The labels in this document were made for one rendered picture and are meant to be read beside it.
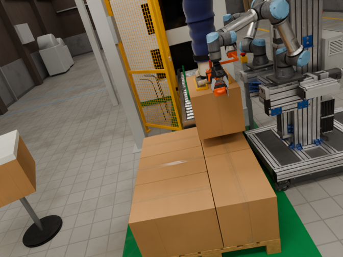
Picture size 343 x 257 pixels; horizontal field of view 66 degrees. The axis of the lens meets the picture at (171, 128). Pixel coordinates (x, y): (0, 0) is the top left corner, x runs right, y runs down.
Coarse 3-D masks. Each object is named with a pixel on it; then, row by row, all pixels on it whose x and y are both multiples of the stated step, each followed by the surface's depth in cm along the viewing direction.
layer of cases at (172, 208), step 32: (192, 128) 276; (160, 160) 237; (192, 160) 225; (224, 160) 214; (256, 160) 205; (160, 192) 198; (192, 192) 189; (224, 192) 182; (256, 192) 175; (160, 224) 178; (192, 224) 178; (224, 224) 179; (256, 224) 179; (160, 256) 193
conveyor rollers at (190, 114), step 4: (188, 72) 470; (192, 72) 461; (184, 84) 415; (184, 92) 383; (184, 96) 367; (188, 100) 350; (188, 104) 342; (188, 108) 327; (188, 112) 318; (192, 112) 311; (188, 116) 304; (192, 116) 302
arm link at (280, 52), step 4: (280, 48) 202; (284, 48) 197; (276, 52) 203; (280, 52) 199; (284, 52) 197; (276, 56) 204; (280, 56) 200; (284, 56) 197; (276, 60) 207; (280, 60) 201; (284, 60) 198; (280, 64) 203; (284, 64) 202
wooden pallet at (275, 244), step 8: (208, 176) 264; (272, 240) 186; (224, 248) 189; (232, 248) 189; (240, 248) 189; (272, 248) 190; (280, 248) 190; (176, 256) 193; (184, 256) 193; (192, 256) 193; (208, 256) 193; (216, 256) 193
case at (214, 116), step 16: (192, 80) 248; (192, 96) 209; (208, 96) 208; (224, 96) 208; (240, 96) 209; (208, 112) 214; (224, 112) 214; (240, 112) 215; (208, 128) 221; (224, 128) 221; (240, 128) 221
